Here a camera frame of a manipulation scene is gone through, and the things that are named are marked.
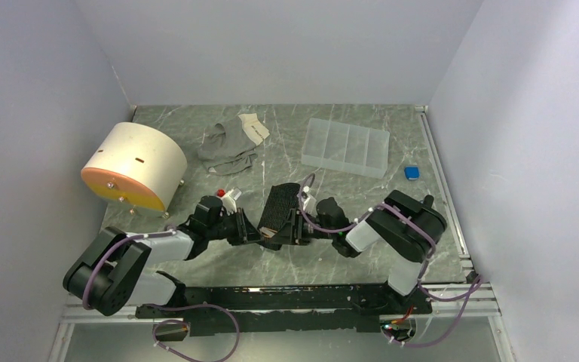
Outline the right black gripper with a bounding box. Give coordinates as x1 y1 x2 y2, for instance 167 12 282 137
270 208 335 246

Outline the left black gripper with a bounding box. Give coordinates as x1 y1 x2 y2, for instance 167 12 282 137
207 207 265 246

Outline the black striped underwear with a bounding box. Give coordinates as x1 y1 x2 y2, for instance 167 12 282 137
257 183 300 243

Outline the grey underwear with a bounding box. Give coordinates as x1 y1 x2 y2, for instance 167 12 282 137
197 113 270 176

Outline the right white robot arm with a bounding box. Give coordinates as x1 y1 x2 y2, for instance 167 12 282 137
259 189 447 313

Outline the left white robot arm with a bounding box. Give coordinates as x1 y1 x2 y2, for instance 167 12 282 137
63 195 262 317

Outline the clear plastic organizer box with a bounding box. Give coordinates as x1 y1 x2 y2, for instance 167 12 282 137
301 118 391 179

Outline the cream cylindrical drum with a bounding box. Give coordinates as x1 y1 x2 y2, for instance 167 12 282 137
81 122 188 217

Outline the blue small block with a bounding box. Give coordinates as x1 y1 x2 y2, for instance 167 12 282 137
403 166 420 180

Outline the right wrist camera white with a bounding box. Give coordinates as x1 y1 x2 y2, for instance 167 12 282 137
301 186 317 214

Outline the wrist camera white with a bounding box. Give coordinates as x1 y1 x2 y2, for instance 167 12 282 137
216 188 242 215
301 186 317 214

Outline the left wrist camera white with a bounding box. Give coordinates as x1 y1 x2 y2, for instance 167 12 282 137
216 188 242 215

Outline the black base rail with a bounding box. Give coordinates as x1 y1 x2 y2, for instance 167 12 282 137
135 283 433 336

